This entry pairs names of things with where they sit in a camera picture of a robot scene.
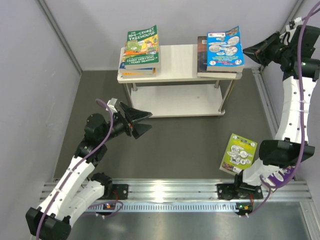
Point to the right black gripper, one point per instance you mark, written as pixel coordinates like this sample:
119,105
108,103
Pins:
257,52

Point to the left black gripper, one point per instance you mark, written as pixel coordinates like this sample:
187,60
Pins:
138,129

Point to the light blue storey treehouse book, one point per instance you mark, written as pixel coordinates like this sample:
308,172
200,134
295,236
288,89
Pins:
224,51

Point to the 130-storey treehouse book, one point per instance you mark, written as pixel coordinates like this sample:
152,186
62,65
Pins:
134,75

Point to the dark tale of cities book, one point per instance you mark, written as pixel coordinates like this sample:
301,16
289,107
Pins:
202,63

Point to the blue 91-storey treehouse book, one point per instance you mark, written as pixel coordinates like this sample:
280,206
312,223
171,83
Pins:
123,69

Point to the green 104-storey treehouse book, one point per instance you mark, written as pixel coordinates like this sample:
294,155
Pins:
142,49

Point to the lime green cartoon book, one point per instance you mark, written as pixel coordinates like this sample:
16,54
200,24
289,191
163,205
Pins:
239,154

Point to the purple cartoon book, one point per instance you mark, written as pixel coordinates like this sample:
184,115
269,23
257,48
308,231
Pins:
278,177

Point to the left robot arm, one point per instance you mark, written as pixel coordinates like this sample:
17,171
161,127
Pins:
54,218

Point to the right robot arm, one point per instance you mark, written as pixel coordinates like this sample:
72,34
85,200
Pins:
279,158

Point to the white two-tier wooden shelf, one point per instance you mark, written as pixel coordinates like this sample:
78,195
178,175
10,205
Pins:
176,90

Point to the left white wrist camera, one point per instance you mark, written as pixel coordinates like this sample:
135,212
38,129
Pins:
113,105

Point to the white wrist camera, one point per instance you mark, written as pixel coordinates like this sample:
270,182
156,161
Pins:
290,30
113,105

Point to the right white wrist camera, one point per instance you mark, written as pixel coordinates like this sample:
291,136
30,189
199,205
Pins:
290,30

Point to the aluminium mounting rail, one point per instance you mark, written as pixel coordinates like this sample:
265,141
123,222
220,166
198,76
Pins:
201,190

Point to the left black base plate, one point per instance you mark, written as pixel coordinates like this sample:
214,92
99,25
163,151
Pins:
117,192

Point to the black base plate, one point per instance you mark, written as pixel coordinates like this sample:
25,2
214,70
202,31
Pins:
231,191
117,192

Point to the slotted grey cable duct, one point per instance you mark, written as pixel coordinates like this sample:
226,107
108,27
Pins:
132,207

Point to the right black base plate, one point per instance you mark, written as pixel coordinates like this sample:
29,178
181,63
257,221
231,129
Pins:
231,191

